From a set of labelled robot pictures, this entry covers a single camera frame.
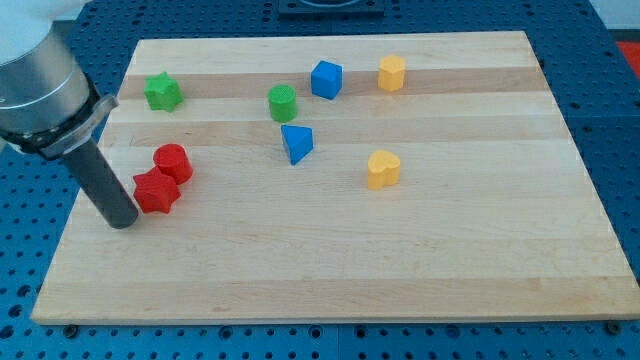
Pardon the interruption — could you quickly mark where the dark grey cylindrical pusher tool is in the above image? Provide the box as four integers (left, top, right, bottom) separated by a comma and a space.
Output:
62, 138, 139, 229

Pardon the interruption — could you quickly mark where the wooden cutting board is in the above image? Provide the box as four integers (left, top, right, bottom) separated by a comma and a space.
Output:
31, 31, 639, 325

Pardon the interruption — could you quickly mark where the blue cube block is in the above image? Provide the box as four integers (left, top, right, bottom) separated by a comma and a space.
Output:
311, 60, 343, 100

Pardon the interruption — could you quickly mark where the blue triangle block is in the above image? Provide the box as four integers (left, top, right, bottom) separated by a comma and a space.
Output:
281, 125, 314, 166

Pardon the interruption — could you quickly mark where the yellow hexagon block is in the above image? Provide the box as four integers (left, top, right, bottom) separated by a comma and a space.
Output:
377, 55, 406, 92

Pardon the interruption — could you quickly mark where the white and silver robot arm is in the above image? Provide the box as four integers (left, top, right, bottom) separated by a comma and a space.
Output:
1, 0, 118, 159

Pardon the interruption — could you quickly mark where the green star block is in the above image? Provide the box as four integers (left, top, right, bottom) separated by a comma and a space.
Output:
144, 72, 184, 112

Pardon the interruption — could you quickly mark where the red star block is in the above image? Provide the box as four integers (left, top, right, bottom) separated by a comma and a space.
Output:
133, 167, 181, 214

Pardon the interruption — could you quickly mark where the yellow heart block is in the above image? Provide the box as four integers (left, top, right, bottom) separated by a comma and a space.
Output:
366, 150, 401, 190

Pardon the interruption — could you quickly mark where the green cylinder block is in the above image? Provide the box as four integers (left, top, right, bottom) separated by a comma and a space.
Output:
267, 84, 298, 123

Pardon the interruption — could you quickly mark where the red cylinder block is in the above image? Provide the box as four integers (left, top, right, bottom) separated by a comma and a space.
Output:
153, 143, 194, 185

